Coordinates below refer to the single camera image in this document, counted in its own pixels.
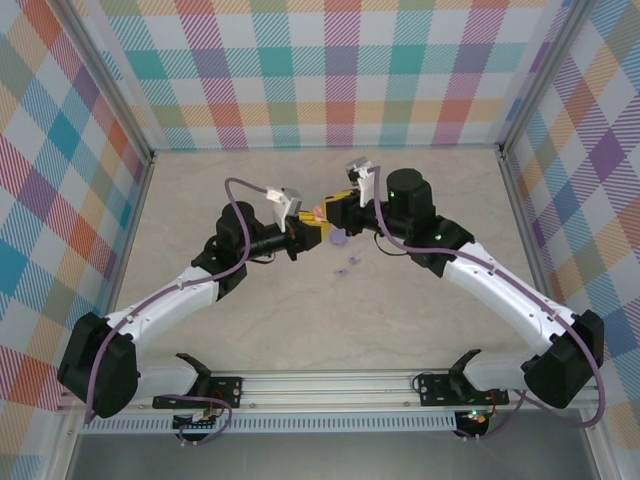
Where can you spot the pink earbud charging case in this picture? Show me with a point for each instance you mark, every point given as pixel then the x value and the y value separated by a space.
pixel 318 214

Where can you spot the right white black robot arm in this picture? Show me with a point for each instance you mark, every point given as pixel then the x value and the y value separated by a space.
pixel 500 285

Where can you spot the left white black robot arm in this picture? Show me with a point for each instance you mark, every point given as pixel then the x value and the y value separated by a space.
pixel 165 295

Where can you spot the left small circuit board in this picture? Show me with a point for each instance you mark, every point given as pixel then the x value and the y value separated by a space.
pixel 200 416

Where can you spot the small circuit board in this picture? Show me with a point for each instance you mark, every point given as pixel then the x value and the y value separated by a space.
pixel 475 417
pixel 200 416

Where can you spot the right small circuit board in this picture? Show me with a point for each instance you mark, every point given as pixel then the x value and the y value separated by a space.
pixel 475 417

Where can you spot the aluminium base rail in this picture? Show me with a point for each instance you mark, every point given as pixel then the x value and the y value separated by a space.
pixel 325 390

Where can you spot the left black mount plate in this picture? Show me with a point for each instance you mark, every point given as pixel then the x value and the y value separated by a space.
pixel 227 390

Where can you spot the black mount plate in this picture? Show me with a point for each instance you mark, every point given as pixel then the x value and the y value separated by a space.
pixel 227 390
pixel 435 390

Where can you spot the right aluminium frame post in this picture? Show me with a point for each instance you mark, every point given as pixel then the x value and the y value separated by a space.
pixel 544 75

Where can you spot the aluminium frame post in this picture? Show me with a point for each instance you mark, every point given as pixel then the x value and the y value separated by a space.
pixel 544 75
pixel 113 80

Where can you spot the right black mount plate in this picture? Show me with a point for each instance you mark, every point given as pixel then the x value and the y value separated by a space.
pixel 435 390

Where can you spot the left aluminium frame post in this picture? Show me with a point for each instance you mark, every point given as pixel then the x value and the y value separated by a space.
pixel 113 80

